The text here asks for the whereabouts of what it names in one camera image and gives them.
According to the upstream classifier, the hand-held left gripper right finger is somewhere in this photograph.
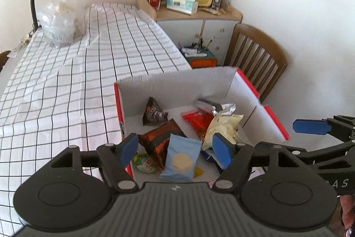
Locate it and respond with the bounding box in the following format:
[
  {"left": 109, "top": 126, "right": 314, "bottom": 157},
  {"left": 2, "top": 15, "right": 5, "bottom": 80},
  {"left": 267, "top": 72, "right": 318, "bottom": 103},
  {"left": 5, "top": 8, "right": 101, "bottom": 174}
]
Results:
[{"left": 211, "top": 133, "right": 308, "bottom": 194}]

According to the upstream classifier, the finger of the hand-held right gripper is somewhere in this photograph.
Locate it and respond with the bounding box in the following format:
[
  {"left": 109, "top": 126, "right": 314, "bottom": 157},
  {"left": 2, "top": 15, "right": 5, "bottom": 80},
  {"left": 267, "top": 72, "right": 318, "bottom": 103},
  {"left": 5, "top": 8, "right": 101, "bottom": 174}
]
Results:
[
  {"left": 292, "top": 114, "right": 355, "bottom": 141},
  {"left": 254, "top": 140, "right": 355, "bottom": 170}
]

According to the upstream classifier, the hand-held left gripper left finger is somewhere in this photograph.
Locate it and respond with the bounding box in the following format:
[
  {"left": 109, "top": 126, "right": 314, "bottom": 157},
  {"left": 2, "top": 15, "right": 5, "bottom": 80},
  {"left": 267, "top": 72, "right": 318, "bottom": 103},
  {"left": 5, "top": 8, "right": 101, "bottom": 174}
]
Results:
[{"left": 50, "top": 133, "right": 139, "bottom": 193}]

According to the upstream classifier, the blue white snack packet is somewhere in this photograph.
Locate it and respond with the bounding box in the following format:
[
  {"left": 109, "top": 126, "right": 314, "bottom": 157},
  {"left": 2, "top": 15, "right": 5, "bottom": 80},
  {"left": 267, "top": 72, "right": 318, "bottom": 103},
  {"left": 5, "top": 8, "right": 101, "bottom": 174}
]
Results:
[{"left": 201, "top": 148, "right": 225, "bottom": 173}]

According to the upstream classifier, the green snack packet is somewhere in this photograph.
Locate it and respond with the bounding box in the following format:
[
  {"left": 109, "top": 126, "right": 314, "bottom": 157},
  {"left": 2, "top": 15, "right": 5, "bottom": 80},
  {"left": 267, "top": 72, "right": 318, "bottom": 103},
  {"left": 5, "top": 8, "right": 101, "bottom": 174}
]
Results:
[{"left": 133, "top": 152, "right": 156, "bottom": 172}]

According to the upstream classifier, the cream white snack packet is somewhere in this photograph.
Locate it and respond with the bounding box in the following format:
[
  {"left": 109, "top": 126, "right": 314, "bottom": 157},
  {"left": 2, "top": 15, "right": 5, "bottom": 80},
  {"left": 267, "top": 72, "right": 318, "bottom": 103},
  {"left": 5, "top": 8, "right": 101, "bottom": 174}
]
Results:
[{"left": 202, "top": 111, "right": 244, "bottom": 151}]

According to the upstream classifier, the brown orange snack packet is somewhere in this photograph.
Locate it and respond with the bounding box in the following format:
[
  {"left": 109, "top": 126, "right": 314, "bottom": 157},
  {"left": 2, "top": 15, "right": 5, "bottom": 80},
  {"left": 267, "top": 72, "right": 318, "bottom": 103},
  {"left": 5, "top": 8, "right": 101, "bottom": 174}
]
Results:
[{"left": 138, "top": 118, "right": 186, "bottom": 171}]

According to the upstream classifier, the red snack packet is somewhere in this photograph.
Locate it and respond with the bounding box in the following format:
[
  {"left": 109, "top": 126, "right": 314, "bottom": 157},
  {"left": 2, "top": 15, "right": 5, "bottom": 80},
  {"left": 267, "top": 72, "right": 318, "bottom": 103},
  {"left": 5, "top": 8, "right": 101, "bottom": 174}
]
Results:
[{"left": 181, "top": 109, "right": 215, "bottom": 140}]

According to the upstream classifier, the light blue snack packet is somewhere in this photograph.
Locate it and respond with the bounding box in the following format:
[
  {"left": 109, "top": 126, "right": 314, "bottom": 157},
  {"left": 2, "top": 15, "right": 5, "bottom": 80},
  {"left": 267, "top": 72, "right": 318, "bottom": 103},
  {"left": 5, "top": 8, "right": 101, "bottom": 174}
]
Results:
[{"left": 159, "top": 133, "right": 203, "bottom": 182}]

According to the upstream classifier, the black triangular snack packet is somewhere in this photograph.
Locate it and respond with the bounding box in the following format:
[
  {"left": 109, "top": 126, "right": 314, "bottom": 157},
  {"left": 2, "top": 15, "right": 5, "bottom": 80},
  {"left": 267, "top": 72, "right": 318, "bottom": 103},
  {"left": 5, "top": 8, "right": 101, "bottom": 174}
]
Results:
[{"left": 142, "top": 97, "right": 169, "bottom": 126}]

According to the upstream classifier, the silver snack packet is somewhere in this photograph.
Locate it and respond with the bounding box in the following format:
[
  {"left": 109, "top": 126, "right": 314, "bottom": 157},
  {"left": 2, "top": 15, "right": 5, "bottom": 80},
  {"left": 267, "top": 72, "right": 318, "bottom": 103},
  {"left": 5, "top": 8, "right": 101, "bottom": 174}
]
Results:
[{"left": 194, "top": 98, "right": 236, "bottom": 115}]

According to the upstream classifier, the red cardboard box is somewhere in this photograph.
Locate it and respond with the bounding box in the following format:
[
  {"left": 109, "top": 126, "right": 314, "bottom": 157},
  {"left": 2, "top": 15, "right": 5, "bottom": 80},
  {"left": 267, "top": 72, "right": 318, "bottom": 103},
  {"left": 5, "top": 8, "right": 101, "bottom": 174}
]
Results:
[{"left": 114, "top": 66, "right": 290, "bottom": 190}]

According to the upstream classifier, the person's right hand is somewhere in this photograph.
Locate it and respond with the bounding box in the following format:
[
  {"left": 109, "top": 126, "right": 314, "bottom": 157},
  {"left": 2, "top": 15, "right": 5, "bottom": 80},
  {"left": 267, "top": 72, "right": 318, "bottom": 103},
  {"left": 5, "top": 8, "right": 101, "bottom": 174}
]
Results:
[{"left": 341, "top": 195, "right": 355, "bottom": 237}]

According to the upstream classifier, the black white checked tablecloth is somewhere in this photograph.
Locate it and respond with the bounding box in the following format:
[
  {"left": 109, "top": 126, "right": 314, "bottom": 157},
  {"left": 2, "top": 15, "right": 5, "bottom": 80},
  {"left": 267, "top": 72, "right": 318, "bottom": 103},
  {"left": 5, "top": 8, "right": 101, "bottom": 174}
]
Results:
[{"left": 0, "top": 3, "right": 192, "bottom": 237}]

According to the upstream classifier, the white wooden cabinet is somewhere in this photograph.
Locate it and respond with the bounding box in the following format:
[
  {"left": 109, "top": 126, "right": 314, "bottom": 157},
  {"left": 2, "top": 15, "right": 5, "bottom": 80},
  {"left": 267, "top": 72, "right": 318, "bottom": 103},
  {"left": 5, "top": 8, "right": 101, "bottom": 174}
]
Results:
[{"left": 138, "top": 0, "right": 243, "bottom": 67}]

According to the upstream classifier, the clear plastic bag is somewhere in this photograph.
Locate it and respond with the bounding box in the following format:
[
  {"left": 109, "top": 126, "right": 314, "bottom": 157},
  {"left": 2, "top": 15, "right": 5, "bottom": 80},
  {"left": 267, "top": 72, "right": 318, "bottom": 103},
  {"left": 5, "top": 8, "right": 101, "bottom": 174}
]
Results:
[{"left": 37, "top": 0, "right": 86, "bottom": 47}]

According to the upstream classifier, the wooden desk organiser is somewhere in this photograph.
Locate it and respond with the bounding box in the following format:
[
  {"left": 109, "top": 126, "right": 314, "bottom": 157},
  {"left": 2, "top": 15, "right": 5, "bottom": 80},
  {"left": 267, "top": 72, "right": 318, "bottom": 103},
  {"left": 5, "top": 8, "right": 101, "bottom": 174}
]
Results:
[{"left": 137, "top": 0, "right": 157, "bottom": 19}]

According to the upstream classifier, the small clear packet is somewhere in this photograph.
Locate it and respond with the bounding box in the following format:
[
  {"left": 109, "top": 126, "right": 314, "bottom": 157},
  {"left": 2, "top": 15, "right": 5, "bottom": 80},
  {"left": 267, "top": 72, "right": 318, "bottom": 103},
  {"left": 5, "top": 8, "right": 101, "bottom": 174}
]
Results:
[{"left": 12, "top": 34, "right": 32, "bottom": 56}]

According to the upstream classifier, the tissue box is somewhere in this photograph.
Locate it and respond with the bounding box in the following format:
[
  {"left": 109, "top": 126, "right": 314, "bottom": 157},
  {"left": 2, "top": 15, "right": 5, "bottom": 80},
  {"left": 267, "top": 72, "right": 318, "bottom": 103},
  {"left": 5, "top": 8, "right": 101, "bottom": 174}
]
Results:
[{"left": 166, "top": 0, "right": 199, "bottom": 15}]

